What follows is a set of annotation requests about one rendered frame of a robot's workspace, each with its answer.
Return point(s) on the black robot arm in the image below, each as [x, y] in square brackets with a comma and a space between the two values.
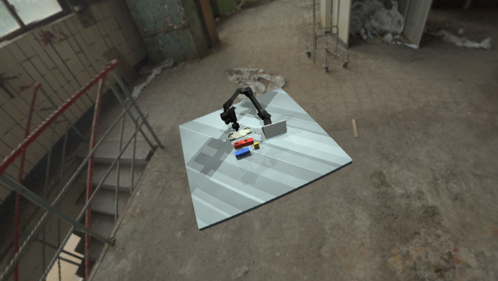
[262, 113]

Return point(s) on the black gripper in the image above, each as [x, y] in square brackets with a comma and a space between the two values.
[235, 125]

